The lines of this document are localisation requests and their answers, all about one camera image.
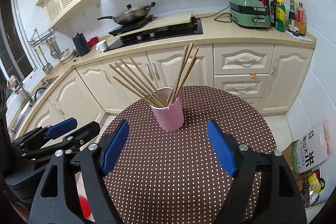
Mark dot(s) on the red small container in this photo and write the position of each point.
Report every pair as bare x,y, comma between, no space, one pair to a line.
92,41

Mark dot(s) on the brown polka dot tablecloth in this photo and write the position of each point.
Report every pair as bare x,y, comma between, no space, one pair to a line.
174,177

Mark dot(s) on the green electric grill pot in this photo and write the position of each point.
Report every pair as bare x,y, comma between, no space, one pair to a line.
250,13

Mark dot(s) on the stacked bowls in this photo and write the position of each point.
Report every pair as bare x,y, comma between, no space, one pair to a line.
67,55

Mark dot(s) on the black glass gas hob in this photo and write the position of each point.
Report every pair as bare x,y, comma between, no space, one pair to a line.
185,29

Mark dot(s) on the white rice bag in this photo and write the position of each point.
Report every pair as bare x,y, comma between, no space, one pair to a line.
309,151

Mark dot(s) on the red plastic stool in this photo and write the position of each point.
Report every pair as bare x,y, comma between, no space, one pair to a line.
85,207

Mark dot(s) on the dark soy sauce bottle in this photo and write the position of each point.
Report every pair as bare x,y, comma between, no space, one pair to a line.
291,17

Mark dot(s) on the white mug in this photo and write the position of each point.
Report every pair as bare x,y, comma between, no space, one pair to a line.
101,46

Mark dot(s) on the wooden chopstick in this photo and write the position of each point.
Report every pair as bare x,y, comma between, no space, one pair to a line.
141,62
139,92
185,56
129,66
188,62
178,74
185,78
131,76
176,77
140,86

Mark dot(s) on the red label vinegar bottle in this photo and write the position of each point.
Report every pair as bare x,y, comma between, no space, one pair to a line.
300,20

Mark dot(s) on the beige cutting board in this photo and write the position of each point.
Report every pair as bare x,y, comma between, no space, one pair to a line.
163,21

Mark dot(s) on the hanging steel ladle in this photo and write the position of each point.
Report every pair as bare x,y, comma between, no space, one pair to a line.
46,66

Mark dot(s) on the black wok with lid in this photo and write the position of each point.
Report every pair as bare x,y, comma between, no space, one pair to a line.
131,15

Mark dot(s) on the pink cylindrical utensil cup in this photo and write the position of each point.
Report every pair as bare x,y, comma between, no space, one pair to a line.
170,118

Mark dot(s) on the wall utensil rack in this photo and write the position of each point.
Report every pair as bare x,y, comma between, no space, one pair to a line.
37,38

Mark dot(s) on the dark oil bottle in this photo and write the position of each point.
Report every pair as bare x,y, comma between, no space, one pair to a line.
273,4

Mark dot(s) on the steel kitchen sink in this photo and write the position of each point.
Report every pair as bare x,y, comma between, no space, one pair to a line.
31,101

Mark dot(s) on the dark blue knife block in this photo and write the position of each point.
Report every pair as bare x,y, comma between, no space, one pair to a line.
81,44

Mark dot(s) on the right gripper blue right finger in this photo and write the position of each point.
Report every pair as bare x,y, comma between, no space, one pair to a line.
279,199

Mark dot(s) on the cardboard box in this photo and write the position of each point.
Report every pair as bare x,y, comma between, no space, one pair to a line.
309,198

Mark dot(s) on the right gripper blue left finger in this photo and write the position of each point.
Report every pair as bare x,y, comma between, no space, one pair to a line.
94,163

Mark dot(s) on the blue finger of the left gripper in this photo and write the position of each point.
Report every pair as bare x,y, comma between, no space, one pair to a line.
70,141
39,136

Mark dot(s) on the black induction cooker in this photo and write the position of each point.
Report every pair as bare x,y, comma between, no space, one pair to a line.
132,26

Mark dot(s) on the green yellow-cap bottle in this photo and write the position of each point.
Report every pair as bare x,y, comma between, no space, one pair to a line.
280,15

